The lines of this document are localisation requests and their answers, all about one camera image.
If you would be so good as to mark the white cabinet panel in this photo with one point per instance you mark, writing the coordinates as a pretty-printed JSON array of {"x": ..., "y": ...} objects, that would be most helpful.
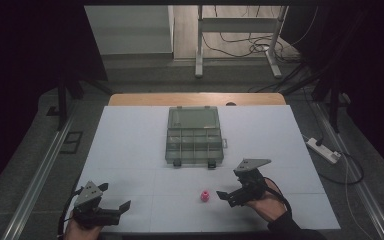
[{"x": 130, "y": 30}]

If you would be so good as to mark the person's right hand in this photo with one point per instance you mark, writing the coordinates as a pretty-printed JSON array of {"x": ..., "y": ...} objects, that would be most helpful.
[{"x": 268, "y": 205}]

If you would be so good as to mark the aluminium floor rail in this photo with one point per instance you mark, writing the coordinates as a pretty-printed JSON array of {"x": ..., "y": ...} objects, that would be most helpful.
[
  {"x": 360, "y": 186},
  {"x": 36, "y": 180}
]

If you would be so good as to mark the clear grey plastic organizer box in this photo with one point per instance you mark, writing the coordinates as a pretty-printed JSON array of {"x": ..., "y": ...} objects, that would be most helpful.
[{"x": 193, "y": 146}]

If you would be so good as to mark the black plug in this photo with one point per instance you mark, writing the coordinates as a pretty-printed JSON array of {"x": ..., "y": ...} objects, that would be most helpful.
[{"x": 319, "y": 142}]

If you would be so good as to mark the white table cover board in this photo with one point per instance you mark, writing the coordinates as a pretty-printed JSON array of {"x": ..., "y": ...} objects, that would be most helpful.
[{"x": 130, "y": 140}]

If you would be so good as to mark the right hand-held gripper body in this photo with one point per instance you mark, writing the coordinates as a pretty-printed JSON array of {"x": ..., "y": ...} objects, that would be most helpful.
[{"x": 250, "y": 186}]

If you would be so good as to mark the white metal desk frame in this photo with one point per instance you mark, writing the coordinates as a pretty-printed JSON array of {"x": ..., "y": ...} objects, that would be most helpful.
[{"x": 236, "y": 25}]

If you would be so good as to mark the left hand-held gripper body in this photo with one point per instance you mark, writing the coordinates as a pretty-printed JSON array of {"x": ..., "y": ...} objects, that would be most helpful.
[{"x": 93, "y": 210}]

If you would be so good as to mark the wooden table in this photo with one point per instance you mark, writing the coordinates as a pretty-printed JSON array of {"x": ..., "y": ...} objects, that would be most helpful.
[{"x": 196, "y": 99}]

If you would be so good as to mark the black metal stand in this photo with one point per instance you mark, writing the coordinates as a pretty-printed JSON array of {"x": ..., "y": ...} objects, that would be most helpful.
[
  {"x": 66, "y": 96},
  {"x": 326, "y": 90}
]

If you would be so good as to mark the white power strip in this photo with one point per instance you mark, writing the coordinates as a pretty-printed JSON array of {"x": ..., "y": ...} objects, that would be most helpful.
[{"x": 323, "y": 150}]

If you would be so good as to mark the small pink plastic spool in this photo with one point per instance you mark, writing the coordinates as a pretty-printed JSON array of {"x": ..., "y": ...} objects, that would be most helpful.
[{"x": 205, "y": 196}]

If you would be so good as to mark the person's left hand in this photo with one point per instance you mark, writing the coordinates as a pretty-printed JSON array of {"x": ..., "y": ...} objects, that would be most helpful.
[{"x": 80, "y": 231}]

